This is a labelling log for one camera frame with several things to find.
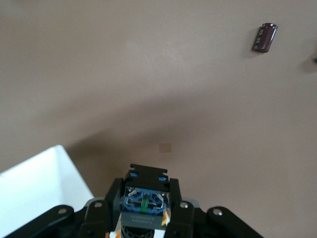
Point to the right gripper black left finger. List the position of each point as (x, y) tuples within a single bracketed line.
[(104, 218)]

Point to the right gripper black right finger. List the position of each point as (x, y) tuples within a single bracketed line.
[(180, 220)]

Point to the dark purple capacitor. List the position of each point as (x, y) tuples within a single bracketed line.
[(265, 37)]

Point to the white plastic drawer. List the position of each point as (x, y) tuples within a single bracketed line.
[(37, 186)]

